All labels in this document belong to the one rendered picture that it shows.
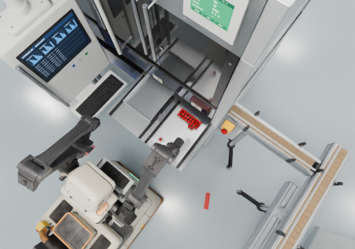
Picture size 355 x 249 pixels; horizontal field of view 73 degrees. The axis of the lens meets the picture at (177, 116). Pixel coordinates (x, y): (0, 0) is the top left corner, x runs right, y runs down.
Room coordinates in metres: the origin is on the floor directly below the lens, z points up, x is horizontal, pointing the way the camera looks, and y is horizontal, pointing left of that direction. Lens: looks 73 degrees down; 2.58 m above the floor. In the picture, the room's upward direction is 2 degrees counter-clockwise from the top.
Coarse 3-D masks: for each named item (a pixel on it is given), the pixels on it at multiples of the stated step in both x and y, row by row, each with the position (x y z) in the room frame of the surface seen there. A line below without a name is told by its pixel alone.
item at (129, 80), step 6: (276, 48) 1.05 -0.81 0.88; (108, 66) 1.21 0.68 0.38; (114, 66) 1.12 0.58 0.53; (264, 66) 1.14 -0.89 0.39; (114, 72) 1.17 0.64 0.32; (120, 72) 1.08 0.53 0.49; (258, 72) 0.84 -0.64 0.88; (126, 78) 1.04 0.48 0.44; (132, 78) 0.97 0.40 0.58; (246, 90) 0.83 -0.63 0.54; (240, 96) 0.65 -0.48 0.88; (222, 120) 0.47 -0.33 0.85
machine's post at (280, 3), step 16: (272, 0) 0.44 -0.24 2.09; (288, 0) 0.43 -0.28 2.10; (272, 16) 0.43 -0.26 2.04; (256, 32) 0.44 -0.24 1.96; (272, 32) 0.41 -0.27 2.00; (256, 48) 0.42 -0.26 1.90; (240, 64) 0.44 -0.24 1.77; (256, 64) 0.43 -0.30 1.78; (240, 80) 0.42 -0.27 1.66; (224, 96) 0.44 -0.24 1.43; (224, 112) 0.41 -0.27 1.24
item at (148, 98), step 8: (144, 80) 0.80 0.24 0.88; (152, 80) 0.80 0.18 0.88; (136, 88) 0.74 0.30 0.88; (144, 88) 0.74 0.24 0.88; (152, 88) 0.74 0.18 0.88; (160, 88) 0.73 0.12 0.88; (168, 88) 0.73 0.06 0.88; (128, 96) 0.67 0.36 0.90; (136, 96) 0.68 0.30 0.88; (144, 96) 0.67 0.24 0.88; (152, 96) 0.67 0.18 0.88; (160, 96) 0.67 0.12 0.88; (168, 96) 0.67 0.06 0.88; (128, 104) 0.60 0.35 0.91; (136, 104) 0.61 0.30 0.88; (144, 104) 0.61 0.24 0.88; (152, 104) 0.60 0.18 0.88; (160, 104) 0.60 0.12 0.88; (144, 112) 0.54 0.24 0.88; (152, 112) 0.54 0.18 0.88
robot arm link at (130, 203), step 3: (129, 195) -0.03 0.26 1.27; (129, 198) -0.04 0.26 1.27; (132, 198) -0.04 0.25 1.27; (126, 201) -0.06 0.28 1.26; (129, 201) -0.06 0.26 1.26; (132, 201) -0.06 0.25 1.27; (135, 201) -0.06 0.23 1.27; (123, 204) -0.07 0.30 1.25; (126, 204) -0.07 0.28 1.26; (129, 204) -0.07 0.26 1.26; (132, 204) -0.07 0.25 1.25; (135, 204) -0.07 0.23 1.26; (126, 207) -0.09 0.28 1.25; (129, 207) -0.09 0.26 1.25; (132, 207) -0.09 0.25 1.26
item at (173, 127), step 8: (176, 112) 0.54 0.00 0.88; (168, 120) 0.48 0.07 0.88; (176, 120) 0.47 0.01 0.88; (160, 128) 0.42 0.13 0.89; (168, 128) 0.42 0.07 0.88; (176, 128) 0.42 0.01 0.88; (184, 128) 0.41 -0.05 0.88; (200, 128) 0.41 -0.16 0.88; (152, 136) 0.36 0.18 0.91; (160, 136) 0.36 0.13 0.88; (168, 136) 0.36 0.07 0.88; (176, 136) 0.36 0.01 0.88; (184, 136) 0.36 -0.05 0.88; (192, 136) 0.35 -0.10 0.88; (152, 144) 0.30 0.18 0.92; (184, 144) 0.30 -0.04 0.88; (192, 144) 0.29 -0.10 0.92; (184, 152) 0.24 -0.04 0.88; (176, 160) 0.19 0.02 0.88
